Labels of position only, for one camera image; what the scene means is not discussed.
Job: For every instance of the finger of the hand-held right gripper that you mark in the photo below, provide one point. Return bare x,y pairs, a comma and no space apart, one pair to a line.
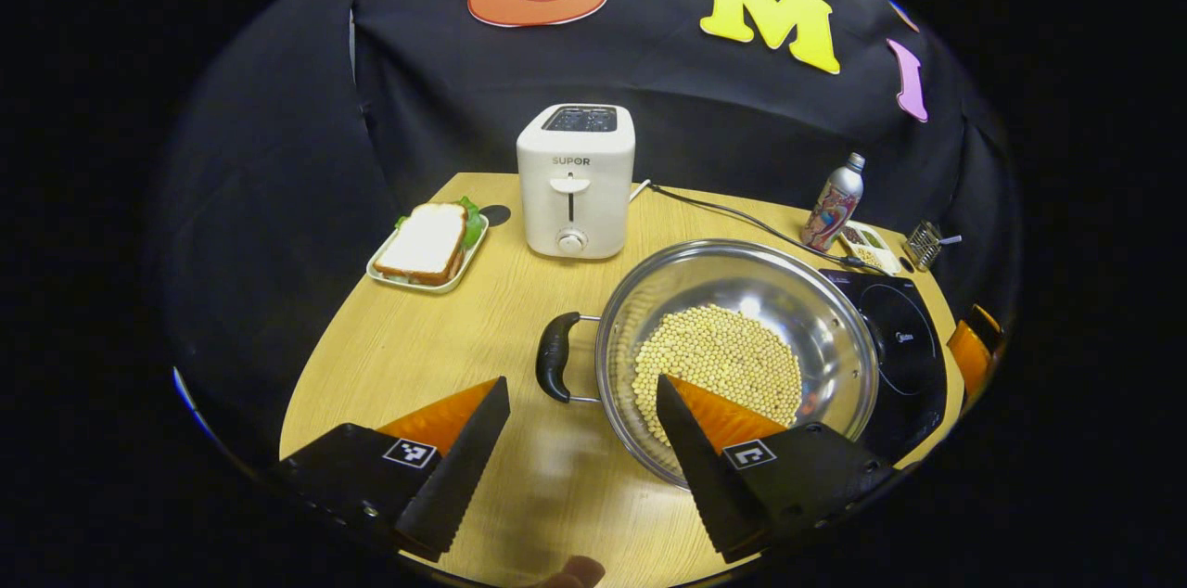
969,356

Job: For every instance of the small white snack tray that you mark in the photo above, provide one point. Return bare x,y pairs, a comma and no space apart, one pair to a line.
872,247

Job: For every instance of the silver drink bottle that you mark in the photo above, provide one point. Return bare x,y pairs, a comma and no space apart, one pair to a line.
835,203

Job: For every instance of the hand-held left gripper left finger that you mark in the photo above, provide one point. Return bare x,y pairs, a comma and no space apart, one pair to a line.
459,477

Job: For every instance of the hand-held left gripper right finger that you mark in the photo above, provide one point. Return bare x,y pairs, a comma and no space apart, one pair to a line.
700,477

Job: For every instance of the black induction cooktop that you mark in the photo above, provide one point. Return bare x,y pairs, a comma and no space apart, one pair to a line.
904,347

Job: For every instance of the pile of soybeans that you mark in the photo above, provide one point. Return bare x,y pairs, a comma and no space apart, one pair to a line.
723,356

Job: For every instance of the black backdrop cloth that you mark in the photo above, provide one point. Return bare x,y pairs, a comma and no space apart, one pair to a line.
445,87

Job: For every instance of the white toaster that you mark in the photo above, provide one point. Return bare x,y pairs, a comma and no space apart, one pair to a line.
575,198

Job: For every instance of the pale green rectangular plate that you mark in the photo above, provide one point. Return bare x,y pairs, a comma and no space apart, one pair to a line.
468,260

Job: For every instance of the white bread sandwich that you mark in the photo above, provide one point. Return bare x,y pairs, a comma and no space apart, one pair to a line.
427,240

